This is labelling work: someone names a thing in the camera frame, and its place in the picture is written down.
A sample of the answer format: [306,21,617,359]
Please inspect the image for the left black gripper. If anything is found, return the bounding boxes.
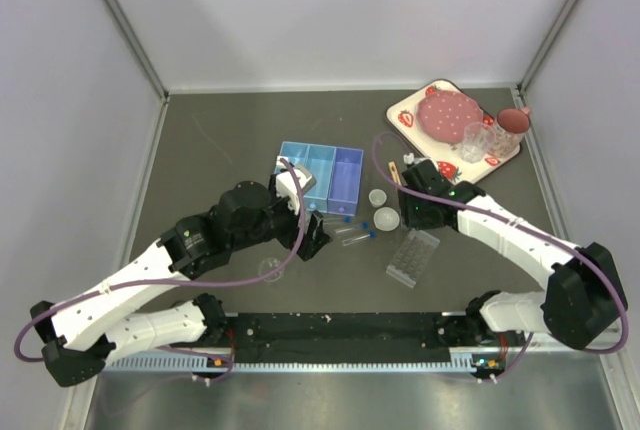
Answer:
[231,175,332,261]

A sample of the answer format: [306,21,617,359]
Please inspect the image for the clear acrylic test tube rack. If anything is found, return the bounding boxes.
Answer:
[386,229,440,288]

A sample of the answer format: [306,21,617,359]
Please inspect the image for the blue capped test tube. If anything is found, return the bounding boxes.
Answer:
[341,231,376,247]
[323,216,352,225]
[334,222,369,237]

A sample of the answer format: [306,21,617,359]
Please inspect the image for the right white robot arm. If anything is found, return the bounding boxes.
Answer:
[398,154,628,350]

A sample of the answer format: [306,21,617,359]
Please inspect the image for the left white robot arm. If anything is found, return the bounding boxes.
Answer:
[30,173,331,387]

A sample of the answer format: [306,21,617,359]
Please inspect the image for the white evaporating dish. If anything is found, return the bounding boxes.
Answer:
[373,207,400,232]

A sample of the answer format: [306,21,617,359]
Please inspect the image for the small white crucible cup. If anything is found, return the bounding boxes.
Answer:
[368,189,387,208]

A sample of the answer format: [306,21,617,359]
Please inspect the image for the wooden tongs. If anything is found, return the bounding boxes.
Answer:
[388,161,403,187]

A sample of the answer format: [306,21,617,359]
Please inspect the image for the clear glass dish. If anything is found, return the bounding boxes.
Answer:
[258,257,285,284]

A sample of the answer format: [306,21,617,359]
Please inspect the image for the light blue left drawer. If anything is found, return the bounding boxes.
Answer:
[274,141,310,174]

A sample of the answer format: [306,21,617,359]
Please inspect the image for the light blue drawer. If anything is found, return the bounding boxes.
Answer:
[274,141,310,174]
[304,144,336,213]

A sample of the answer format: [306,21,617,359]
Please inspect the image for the purple right drawer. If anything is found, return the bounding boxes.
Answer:
[328,147,364,216]

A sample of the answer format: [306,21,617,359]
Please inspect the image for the light blue middle drawer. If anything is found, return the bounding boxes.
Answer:
[304,144,336,213]

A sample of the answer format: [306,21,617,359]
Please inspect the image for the clear drinking glass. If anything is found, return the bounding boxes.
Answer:
[460,122,496,164]

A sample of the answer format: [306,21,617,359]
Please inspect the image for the pink dotted plate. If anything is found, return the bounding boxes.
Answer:
[416,90,484,144]

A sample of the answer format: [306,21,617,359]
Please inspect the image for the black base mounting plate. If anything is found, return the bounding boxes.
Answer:
[229,312,479,364]

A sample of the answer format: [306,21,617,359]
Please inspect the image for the pink strawberry mug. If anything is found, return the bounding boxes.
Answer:
[489,107,531,158]

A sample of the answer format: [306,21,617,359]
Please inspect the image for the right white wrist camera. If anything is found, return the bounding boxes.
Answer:
[403,153,415,166]

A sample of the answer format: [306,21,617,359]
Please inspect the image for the white slotted cable duct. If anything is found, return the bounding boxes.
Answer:
[107,347,506,374]

